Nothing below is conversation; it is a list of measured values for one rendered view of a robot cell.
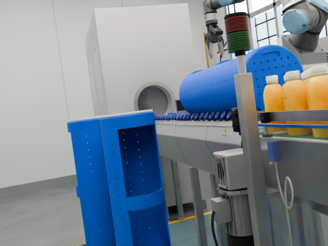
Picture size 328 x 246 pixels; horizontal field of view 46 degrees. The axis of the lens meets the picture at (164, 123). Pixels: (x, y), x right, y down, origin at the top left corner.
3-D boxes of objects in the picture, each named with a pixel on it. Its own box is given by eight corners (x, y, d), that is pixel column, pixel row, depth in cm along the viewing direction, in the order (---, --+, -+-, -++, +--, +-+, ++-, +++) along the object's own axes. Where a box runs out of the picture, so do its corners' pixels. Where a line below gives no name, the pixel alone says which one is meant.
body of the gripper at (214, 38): (216, 44, 229) (214, 23, 229) (222, 41, 221) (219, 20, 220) (204, 45, 227) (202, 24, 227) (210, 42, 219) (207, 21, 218)
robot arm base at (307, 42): (305, 34, 207) (313, 17, 200) (321, 50, 198) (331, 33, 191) (282, 35, 202) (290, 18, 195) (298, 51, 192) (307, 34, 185)
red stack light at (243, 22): (243, 34, 108) (241, 20, 107) (254, 29, 101) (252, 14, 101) (221, 36, 106) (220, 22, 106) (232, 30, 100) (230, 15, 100)
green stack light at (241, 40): (245, 52, 108) (243, 34, 108) (256, 48, 102) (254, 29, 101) (224, 54, 106) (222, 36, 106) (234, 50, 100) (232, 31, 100)
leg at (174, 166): (183, 217, 356) (174, 151, 354) (185, 219, 351) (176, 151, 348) (177, 219, 355) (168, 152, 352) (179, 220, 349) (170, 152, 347)
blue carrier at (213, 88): (225, 112, 245) (216, 67, 243) (311, 107, 160) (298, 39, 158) (183, 120, 238) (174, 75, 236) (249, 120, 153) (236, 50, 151)
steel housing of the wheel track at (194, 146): (177, 150, 362) (172, 114, 361) (333, 191, 152) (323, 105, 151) (147, 154, 355) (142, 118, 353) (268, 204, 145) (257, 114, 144)
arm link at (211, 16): (219, 12, 220) (205, 13, 218) (220, 20, 220) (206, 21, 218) (214, 15, 227) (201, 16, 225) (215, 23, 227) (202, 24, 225)
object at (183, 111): (190, 119, 283) (187, 98, 282) (192, 119, 279) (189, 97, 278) (177, 121, 280) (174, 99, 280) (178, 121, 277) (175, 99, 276)
